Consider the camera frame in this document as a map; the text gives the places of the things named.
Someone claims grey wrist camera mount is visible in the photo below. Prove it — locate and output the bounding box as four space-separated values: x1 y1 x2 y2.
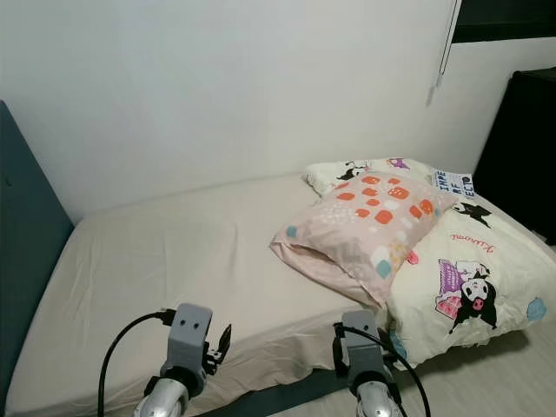
167 303 214 376
339 310 385 383

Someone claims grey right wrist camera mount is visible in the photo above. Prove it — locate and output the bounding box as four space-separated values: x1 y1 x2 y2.
339 310 385 383

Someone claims blue upholstered headboard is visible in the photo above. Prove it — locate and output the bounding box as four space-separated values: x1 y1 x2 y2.
0 100 75 409

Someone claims cream cartoon-print comforter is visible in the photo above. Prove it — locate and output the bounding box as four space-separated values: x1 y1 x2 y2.
304 158 556 370

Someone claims pink orange-patterned pillow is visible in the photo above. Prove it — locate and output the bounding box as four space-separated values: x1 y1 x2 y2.
269 171 460 307

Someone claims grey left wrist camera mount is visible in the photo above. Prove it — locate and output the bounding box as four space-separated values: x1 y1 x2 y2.
167 303 214 376

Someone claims bed with white sheet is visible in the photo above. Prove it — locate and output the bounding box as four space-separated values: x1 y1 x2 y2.
4 172 556 417

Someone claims white book blue lettering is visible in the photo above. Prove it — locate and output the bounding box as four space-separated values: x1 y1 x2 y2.
434 169 479 200

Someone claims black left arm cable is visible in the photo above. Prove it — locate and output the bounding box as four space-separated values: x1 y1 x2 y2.
97 310 176 417

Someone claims black wardrobe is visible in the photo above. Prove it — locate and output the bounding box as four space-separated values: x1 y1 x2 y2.
473 69 556 246

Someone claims thin grey hanging rod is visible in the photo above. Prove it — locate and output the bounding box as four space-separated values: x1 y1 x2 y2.
437 0 463 88

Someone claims dark window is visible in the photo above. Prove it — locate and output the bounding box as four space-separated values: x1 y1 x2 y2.
452 0 556 44

